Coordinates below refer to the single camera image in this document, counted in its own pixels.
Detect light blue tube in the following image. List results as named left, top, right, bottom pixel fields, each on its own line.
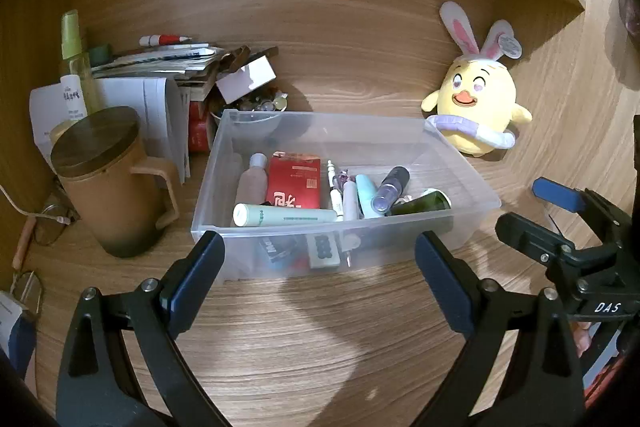
left=355, top=174, right=387, bottom=219

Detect red and white marker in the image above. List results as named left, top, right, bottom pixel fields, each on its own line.
left=139, top=34, right=192, bottom=46

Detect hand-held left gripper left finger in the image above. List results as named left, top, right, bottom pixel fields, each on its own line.
left=55, top=230, right=236, bottom=427

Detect white cream tube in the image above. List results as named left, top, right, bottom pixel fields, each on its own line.
left=235, top=153, right=268, bottom=208

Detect stack of books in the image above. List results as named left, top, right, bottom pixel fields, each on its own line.
left=90, top=42, right=228, bottom=102

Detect dark green jar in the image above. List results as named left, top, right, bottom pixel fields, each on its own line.
left=390, top=188, right=453, bottom=217

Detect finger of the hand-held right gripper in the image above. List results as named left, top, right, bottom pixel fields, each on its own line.
left=531, top=177, right=636, bottom=253
left=495, top=212, right=603, bottom=283

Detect dark round object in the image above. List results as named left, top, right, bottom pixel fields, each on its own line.
left=617, top=0, right=640, bottom=38

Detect white paper box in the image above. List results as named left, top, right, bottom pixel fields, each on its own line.
left=29, top=77, right=192, bottom=185

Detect yellow chick plush toy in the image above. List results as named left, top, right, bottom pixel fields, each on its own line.
left=421, top=1, right=533, bottom=158

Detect bowl of small trinkets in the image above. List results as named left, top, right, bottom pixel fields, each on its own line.
left=209, top=89, right=288, bottom=138

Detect green spray bottle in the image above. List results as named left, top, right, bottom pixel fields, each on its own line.
left=59, top=9, right=101, bottom=118

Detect wire-rimmed glasses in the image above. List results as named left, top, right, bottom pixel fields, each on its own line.
left=34, top=203, right=76, bottom=247

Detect white cable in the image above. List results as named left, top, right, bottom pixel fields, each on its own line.
left=0, top=184, right=76, bottom=224

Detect brown hair clip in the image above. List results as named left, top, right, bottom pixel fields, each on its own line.
left=220, top=45, right=280, bottom=72

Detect white tile with black dots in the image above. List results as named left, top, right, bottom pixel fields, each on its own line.
left=306, top=233, right=342, bottom=269

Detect green and white tube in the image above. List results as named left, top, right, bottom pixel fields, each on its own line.
left=232, top=203, right=338, bottom=228

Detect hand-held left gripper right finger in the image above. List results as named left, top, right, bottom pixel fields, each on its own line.
left=415, top=230, right=586, bottom=427

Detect blue and white box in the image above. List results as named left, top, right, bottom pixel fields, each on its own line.
left=0, top=289, right=38, bottom=380

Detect red box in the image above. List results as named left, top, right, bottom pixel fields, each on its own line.
left=187, top=101, right=217, bottom=152

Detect white pen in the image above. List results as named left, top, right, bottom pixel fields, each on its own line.
left=327, top=160, right=346, bottom=222

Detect brown mug with wooden lid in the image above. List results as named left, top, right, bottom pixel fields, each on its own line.
left=50, top=106, right=182, bottom=259

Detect clear plastic drawer bin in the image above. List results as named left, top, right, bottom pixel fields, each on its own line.
left=190, top=108, right=502, bottom=283

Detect red foil pouch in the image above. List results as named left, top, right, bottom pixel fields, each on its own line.
left=265, top=151, right=322, bottom=210

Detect clear wire-rimmed lens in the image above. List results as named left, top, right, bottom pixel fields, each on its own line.
left=9, top=270, right=46, bottom=317

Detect white labelled bottle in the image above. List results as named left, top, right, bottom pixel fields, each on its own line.
left=59, top=74, right=89, bottom=124

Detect wooden stick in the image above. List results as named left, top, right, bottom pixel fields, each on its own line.
left=12, top=217, right=37, bottom=270

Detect purple spray bottle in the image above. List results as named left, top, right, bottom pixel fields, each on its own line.
left=372, top=166, right=411, bottom=212

